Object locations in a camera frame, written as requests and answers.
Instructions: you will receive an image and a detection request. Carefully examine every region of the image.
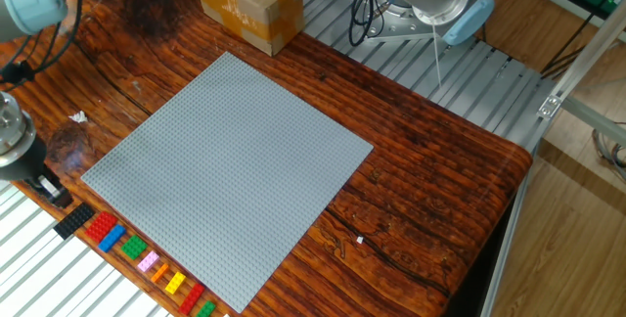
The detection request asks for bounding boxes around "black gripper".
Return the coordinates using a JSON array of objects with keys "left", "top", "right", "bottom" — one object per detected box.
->
[{"left": 0, "top": 138, "right": 74, "bottom": 209}]

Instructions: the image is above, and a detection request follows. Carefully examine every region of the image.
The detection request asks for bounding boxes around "black Lego plate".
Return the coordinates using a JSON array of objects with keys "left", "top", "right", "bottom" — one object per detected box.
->
[{"left": 52, "top": 203, "right": 96, "bottom": 241}]

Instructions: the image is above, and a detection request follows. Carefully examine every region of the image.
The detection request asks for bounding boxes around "wide red Lego plate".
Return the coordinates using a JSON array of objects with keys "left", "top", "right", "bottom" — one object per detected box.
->
[{"left": 84, "top": 210, "right": 119, "bottom": 245}]

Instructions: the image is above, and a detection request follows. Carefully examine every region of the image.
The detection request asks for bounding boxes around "blue Lego plate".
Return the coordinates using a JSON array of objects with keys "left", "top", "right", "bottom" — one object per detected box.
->
[{"left": 97, "top": 223, "right": 127, "bottom": 253}]

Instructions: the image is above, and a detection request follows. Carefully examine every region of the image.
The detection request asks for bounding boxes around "green square Lego plate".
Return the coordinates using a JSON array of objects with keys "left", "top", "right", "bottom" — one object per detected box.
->
[{"left": 119, "top": 234, "right": 149, "bottom": 261}]

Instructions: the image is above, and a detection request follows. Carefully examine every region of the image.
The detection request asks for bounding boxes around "pink Lego brick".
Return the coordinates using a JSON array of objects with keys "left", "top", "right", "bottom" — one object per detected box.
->
[{"left": 136, "top": 249, "right": 161, "bottom": 274}]

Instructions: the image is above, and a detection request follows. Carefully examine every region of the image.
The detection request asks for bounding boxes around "thin orange Lego brick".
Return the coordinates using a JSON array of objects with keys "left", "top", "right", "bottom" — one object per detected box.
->
[{"left": 150, "top": 262, "right": 170, "bottom": 285}]

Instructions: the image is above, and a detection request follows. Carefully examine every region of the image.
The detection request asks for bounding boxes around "yellow Lego brick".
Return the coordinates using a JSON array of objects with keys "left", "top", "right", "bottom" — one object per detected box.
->
[{"left": 163, "top": 271, "right": 188, "bottom": 295}]

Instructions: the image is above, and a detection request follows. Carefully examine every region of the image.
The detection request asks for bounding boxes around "long red Lego plate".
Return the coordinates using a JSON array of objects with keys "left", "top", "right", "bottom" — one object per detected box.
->
[{"left": 177, "top": 283, "right": 206, "bottom": 316}]

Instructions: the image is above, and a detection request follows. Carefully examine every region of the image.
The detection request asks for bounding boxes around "grey Lego baseplate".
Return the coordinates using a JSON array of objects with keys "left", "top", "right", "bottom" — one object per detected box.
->
[{"left": 80, "top": 52, "right": 375, "bottom": 314}]

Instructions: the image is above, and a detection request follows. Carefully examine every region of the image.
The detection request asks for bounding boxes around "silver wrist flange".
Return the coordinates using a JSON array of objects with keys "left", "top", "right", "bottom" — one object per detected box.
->
[{"left": 0, "top": 91, "right": 38, "bottom": 169}]

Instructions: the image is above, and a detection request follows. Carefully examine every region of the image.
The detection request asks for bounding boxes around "taped cardboard box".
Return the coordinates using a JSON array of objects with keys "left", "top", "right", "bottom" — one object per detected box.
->
[{"left": 192, "top": 0, "right": 305, "bottom": 58}]

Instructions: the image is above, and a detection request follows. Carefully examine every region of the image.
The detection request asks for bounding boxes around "black gripper cable bundle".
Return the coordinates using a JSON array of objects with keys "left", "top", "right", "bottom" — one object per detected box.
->
[{"left": 0, "top": 0, "right": 94, "bottom": 91}]

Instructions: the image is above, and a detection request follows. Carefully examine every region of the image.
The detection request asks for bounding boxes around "black coiled cable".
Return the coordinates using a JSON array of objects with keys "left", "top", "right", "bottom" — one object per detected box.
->
[{"left": 347, "top": 0, "right": 392, "bottom": 48}]

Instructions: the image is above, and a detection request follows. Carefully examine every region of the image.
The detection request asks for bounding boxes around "silver corner bracket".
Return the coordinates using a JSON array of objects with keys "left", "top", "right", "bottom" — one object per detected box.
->
[{"left": 536, "top": 94, "right": 563, "bottom": 121}]

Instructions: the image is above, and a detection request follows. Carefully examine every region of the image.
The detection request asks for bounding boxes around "black floor cable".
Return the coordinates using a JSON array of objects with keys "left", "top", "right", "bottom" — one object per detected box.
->
[{"left": 540, "top": 11, "right": 610, "bottom": 79}]

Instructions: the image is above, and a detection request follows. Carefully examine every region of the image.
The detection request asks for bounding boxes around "slanted metal frame beam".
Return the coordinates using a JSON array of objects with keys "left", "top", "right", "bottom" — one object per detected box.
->
[{"left": 536, "top": 0, "right": 626, "bottom": 121}]

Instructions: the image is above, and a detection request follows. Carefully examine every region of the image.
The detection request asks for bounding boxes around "grey aluminium frame beam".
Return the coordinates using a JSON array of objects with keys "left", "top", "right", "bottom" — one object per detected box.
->
[{"left": 560, "top": 96, "right": 626, "bottom": 148}]

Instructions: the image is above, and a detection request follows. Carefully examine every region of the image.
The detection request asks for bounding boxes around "grey cable coil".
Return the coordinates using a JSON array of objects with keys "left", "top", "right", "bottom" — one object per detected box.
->
[{"left": 591, "top": 120, "right": 626, "bottom": 184}]

